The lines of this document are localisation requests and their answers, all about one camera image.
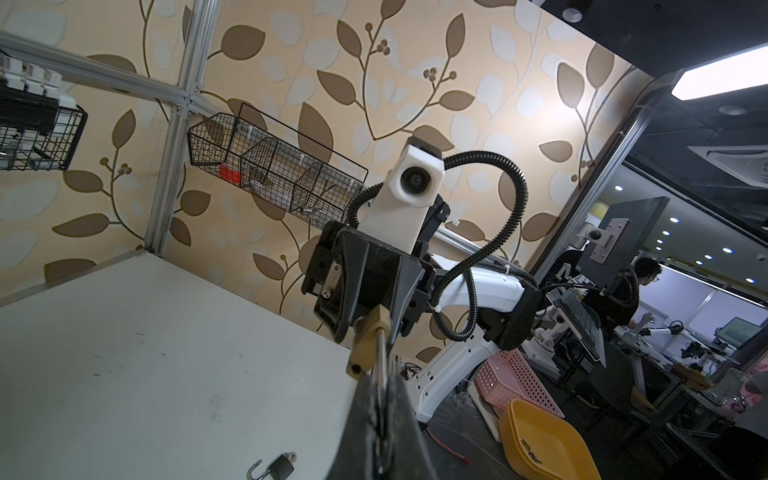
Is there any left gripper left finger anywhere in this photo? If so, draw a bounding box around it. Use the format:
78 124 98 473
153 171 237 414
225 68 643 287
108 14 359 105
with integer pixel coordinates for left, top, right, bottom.
326 375 378 480

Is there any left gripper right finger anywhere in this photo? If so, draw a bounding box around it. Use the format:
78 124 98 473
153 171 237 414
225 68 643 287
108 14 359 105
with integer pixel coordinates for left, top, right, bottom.
383 375 437 480

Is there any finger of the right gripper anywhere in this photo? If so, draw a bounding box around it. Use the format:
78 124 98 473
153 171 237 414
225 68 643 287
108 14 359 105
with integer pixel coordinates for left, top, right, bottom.
387 256 424 345
334 242 369 344

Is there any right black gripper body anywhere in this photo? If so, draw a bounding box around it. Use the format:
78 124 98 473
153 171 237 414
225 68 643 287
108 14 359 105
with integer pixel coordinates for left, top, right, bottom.
301 197 450 340

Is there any brass padlock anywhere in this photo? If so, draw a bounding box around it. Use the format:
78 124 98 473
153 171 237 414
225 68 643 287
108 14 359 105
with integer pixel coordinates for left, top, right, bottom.
347 305 392 415

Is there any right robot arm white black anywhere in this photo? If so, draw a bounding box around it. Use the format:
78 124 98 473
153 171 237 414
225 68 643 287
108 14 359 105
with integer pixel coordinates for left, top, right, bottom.
301 143 542 423

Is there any pink plastic basket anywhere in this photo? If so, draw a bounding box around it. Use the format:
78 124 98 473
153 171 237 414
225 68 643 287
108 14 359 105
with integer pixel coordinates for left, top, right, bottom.
474 350 565 419

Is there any yellow plastic tray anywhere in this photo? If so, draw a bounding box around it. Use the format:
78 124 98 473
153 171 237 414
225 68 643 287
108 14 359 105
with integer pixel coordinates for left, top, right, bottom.
498 399 601 480

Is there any red capped item in basket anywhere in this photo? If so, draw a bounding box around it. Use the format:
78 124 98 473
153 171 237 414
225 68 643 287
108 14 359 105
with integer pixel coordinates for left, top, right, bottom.
219 164 242 185

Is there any black monitor on stand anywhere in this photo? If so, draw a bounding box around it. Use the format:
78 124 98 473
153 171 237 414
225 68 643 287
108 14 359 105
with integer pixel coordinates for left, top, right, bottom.
577 196 669 289

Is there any person at desk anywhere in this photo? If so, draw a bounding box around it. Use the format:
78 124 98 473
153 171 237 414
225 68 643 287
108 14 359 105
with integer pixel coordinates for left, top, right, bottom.
584 257 662 342

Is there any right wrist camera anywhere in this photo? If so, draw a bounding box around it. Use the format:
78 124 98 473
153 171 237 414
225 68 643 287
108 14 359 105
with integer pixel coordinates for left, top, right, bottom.
357 136 445 253

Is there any right wire basket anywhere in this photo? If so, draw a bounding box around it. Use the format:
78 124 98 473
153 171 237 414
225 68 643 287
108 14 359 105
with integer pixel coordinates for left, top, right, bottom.
187 102 368 229

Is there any wire basket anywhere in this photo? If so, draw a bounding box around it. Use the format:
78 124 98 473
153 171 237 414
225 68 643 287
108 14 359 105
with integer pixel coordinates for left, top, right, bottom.
187 102 368 229
1 104 88 171

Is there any back wire basket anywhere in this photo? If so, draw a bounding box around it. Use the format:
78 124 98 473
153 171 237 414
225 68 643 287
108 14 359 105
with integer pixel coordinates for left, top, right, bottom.
1 104 88 171

